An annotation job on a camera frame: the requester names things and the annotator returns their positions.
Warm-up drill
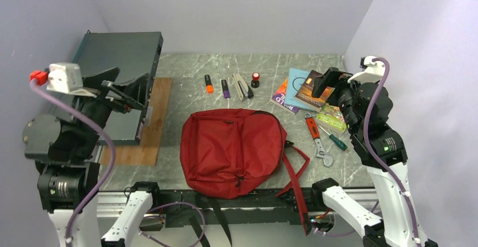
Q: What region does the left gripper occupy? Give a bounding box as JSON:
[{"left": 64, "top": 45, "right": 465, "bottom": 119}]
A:
[{"left": 69, "top": 67, "right": 150, "bottom": 157}]

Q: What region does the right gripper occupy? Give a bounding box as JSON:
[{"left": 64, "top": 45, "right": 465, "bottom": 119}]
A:
[{"left": 311, "top": 65, "right": 362, "bottom": 133}]

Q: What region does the grey black stapler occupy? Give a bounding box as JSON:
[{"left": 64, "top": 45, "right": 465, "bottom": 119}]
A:
[{"left": 232, "top": 74, "right": 254, "bottom": 101}]

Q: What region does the orange highlighter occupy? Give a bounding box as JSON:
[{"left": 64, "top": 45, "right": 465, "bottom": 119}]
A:
[{"left": 204, "top": 74, "right": 214, "bottom": 94}]

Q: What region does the purple highlighter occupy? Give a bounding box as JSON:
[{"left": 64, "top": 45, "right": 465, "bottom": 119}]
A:
[{"left": 221, "top": 80, "right": 231, "bottom": 99}]

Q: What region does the red backpack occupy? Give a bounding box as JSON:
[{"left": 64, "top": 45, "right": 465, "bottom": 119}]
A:
[{"left": 180, "top": 109, "right": 312, "bottom": 235}]

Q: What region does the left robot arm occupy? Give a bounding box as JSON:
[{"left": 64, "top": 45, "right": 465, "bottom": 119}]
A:
[{"left": 22, "top": 63, "right": 162, "bottom": 246}]

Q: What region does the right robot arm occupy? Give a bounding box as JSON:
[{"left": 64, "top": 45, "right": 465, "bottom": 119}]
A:
[{"left": 310, "top": 67, "right": 436, "bottom": 246}]

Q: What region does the dark house cover book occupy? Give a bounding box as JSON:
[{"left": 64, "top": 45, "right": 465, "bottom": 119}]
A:
[{"left": 295, "top": 70, "right": 327, "bottom": 112}]

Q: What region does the light blue booklet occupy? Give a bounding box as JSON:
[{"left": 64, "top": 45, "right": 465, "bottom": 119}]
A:
[{"left": 285, "top": 68, "right": 313, "bottom": 111}]

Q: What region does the green Treehouse book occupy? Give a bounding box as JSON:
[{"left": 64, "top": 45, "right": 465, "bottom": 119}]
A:
[{"left": 316, "top": 103, "right": 347, "bottom": 134}]

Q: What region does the dark grey rack server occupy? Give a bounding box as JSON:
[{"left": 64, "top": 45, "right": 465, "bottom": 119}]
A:
[{"left": 72, "top": 32, "right": 163, "bottom": 145}]

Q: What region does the purple Roald Dahl book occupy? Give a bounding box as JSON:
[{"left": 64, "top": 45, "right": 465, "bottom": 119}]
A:
[{"left": 271, "top": 78, "right": 299, "bottom": 114}]

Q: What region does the red black stamp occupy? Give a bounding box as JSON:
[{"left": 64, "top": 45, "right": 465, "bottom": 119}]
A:
[{"left": 250, "top": 72, "right": 260, "bottom": 88}]

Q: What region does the wooden board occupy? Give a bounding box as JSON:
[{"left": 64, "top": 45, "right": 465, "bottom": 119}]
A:
[{"left": 105, "top": 77, "right": 172, "bottom": 166}]

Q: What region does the green handled screwdriver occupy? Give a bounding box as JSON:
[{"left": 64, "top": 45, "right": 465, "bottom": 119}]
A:
[{"left": 319, "top": 126, "right": 348, "bottom": 151}]

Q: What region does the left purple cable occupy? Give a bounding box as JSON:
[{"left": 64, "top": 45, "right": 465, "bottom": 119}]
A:
[{"left": 29, "top": 79, "right": 117, "bottom": 242}]

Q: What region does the purple cable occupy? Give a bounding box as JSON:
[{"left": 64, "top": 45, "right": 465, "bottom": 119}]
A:
[
  {"left": 362, "top": 57, "right": 423, "bottom": 247},
  {"left": 29, "top": 79, "right": 117, "bottom": 242}
]

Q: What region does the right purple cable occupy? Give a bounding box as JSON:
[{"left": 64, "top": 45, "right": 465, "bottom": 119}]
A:
[{"left": 362, "top": 57, "right": 423, "bottom": 247}]

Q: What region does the orange handled adjustable wrench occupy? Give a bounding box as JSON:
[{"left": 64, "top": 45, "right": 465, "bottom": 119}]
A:
[{"left": 304, "top": 112, "right": 333, "bottom": 167}]

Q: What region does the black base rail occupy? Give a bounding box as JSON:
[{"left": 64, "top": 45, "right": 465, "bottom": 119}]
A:
[{"left": 123, "top": 185, "right": 374, "bottom": 227}]

